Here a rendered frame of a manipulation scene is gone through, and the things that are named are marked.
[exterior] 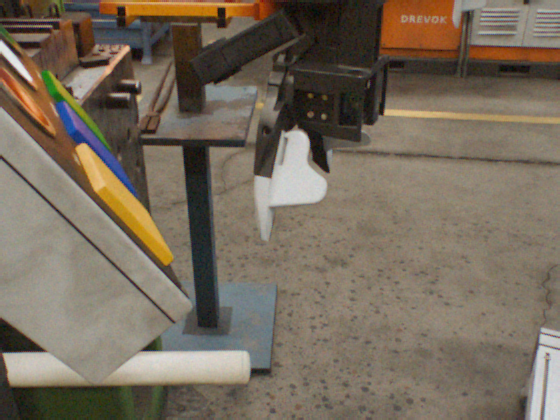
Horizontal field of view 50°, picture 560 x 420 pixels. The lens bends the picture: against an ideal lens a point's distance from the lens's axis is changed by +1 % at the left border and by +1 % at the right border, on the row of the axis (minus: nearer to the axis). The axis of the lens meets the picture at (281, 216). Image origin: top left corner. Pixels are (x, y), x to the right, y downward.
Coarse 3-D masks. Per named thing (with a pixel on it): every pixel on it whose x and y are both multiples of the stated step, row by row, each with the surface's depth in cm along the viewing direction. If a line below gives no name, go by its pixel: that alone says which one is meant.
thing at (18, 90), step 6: (0, 72) 33; (6, 72) 35; (6, 78) 33; (12, 78) 35; (6, 84) 33; (12, 84) 34; (18, 84) 35; (12, 90) 33; (18, 90) 34; (18, 96) 33; (24, 96) 34; (24, 102) 33; (30, 102) 35; (30, 108) 34; (36, 108) 35; (36, 114) 34; (42, 114) 36; (42, 120) 35
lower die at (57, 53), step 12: (60, 24) 97; (12, 36) 92; (24, 36) 91; (36, 36) 91; (48, 36) 92; (60, 36) 97; (72, 36) 103; (24, 48) 89; (36, 48) 89; (48, 48) 92; (60, 48) 97; (72, 48) 102; (36, 60) 87; (48, 60) 92; (60, 60) 97; (72, 60) 102; (60, 72) 97
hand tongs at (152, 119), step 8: (168, 64) 182; (160, 88) 163; (168, 88) 162; (168, 96) 157; (152, 104) 150; (152, 112) 145; (144, 120) 140; (152, 120) 140; (160, 120) 142; (144, 128) 135; (152, 128) 135
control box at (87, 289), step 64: (0, 64) 38; (0, 128) 28; (64, 128) 43; (0, 192) 30; (64, 192) 31; (0, 256) 31; (64, 256) 33; (128, 256) 35; (64, 320) 35; (128, 320) 37
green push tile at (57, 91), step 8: (48, 72) 56; (48, 80) 54; (56, 80) 56; (48, 88) 53; (56, 88) 52; (64, 88) 58; (56, 96) 51; (64, 96) 52; (72, 104) 53; (80, 112) 55; (88, 120) 56; (96, 128) 58; (96, 136) 54; (104, 144) 55
